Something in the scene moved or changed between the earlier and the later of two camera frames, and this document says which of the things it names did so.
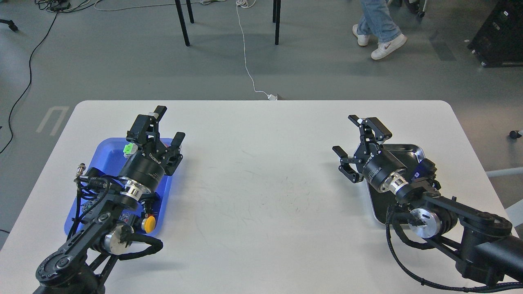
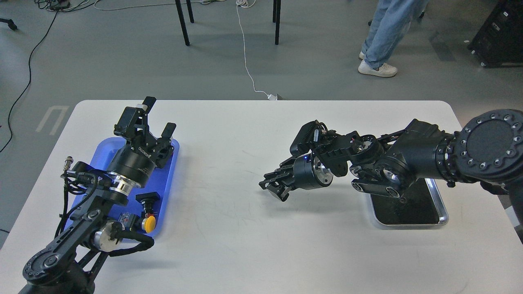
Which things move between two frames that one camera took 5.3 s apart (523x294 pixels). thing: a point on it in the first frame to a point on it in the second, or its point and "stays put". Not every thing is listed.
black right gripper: x=374 y=163 to x=307 y=172
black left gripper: x=147 y=167 to x=136 y=161
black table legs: x=276 y=7 stays put
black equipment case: x=500 y=39 stays put
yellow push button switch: x=148 y=224 stays put
